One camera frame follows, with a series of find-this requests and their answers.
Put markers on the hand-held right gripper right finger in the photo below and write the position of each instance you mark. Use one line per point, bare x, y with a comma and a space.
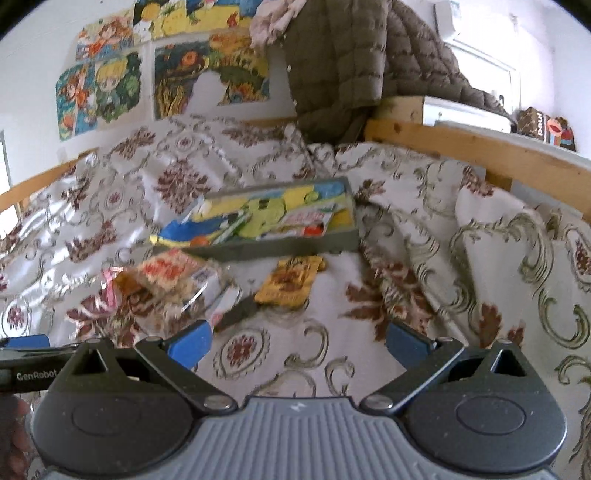
406, 346

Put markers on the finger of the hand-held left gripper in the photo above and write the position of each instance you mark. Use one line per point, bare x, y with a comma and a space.
25, 342

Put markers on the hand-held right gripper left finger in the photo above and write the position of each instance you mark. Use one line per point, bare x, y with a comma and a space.
191, 344

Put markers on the pale patterned snack packet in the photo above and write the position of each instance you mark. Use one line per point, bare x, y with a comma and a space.
210, 295

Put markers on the clear cracker packet red label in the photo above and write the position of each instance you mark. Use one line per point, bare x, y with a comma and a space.
168, 272

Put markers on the orange snack packet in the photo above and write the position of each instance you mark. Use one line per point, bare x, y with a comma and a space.
115, 286

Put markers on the small orange fruit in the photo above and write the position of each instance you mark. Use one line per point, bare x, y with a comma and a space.
201, 241

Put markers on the yellow snack packet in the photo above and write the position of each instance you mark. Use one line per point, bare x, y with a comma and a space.
288, 281

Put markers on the green tube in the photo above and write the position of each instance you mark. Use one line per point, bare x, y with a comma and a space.
231, 228

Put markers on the grey tray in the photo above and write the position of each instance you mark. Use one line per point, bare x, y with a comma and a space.
286, 247

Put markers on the white green snack pouch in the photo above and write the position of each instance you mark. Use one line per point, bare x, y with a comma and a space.
302, 219

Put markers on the person's left hand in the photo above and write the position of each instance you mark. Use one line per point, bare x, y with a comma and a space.
14, 429

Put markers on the floral printed blanket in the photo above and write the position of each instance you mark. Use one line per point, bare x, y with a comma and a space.
392, 286

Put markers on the frog drawing paper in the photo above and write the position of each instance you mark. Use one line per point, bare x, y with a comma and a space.
268, 203

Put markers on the brown printed bag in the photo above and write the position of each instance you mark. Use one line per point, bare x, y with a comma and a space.
545, 129

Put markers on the olive quilted jacket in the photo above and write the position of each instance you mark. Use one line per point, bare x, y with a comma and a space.
341, 64

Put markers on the wooden bed frame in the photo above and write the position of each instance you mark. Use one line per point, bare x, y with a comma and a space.
461, 143

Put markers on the cartoon figures wall poster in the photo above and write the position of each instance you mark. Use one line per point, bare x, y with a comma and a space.
106, 92

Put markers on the torn orange green wall poster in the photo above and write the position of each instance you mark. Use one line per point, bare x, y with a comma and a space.
184, 74

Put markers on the white window frame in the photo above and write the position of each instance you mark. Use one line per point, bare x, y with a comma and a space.
489, 69

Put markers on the small cartoon wall poster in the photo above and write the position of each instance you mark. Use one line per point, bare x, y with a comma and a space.
106, 39

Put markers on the yellow wall poster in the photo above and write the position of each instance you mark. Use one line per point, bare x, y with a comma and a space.
194, 18

